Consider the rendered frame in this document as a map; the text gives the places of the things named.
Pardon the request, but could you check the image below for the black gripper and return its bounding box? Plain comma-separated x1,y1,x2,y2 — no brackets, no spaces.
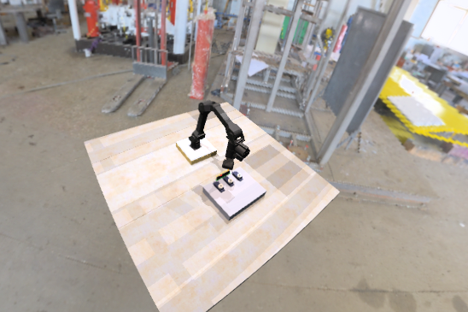
222,148,236,170

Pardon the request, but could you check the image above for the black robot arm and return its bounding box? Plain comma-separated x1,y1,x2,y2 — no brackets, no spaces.
188,100,250,162

